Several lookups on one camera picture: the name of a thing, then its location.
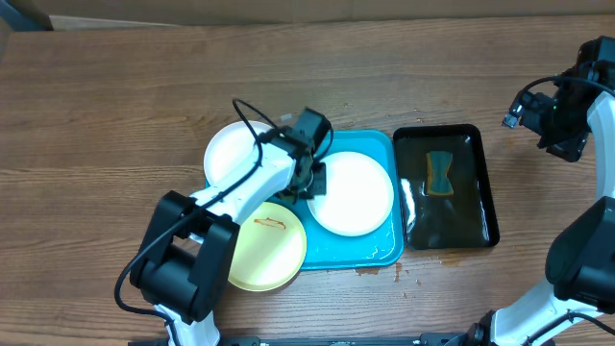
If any white plate with sauce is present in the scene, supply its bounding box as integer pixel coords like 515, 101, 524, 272
307, 152, 394, 237

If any yellow plate with sauce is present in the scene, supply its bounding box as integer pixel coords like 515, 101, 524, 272
229, 202, 308, 292

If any green and yellow sponge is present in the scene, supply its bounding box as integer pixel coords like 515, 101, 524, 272
426, 151, 454, 197

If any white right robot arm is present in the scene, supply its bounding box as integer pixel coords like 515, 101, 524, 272
450, 62, 614, 345

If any black water tray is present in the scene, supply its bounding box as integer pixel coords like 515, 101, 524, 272
393, 124, 500, 250

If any white plate with red stain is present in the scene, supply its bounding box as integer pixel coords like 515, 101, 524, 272
203, 121, 255, 185

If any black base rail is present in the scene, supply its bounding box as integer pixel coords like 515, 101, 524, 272
127, 331, 481, 346

